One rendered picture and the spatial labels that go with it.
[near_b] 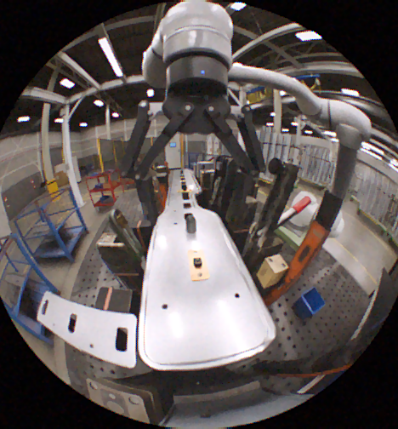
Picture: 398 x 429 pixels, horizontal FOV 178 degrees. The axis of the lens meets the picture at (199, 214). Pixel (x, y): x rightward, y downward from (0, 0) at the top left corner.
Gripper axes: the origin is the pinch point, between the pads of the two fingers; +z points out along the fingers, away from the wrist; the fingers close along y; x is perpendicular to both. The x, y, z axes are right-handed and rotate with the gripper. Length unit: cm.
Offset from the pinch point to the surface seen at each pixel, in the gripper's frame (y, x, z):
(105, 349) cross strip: 17.7, 17.9, 13.2
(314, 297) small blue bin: -48, 15, 38
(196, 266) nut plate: 0.4, 0.8, 12.8
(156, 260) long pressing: 9.2, -2.0, 13.1
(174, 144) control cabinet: 19, -707, -33
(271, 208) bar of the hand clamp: -14.8, -0.5, 0.7
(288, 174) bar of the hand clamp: -14.9, 1.5, -6.6
